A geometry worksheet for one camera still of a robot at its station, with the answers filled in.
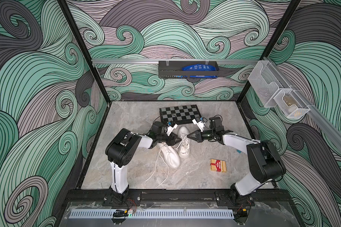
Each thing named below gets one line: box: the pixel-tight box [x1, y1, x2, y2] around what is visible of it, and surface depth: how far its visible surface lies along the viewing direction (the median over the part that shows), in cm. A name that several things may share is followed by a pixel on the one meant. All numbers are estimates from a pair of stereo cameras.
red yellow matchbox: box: [209, 158, 227, 173], surface depth 85 cm
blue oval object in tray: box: [181, 63, 217, 71], surface depth 94 cm
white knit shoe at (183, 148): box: [176, 125, 190, 159], surface depth 89 cm
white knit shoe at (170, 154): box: [156, 141, 181, 169], surface depth 88 cm
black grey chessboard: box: [159, 104, 203, 125], surface depth 109 cm
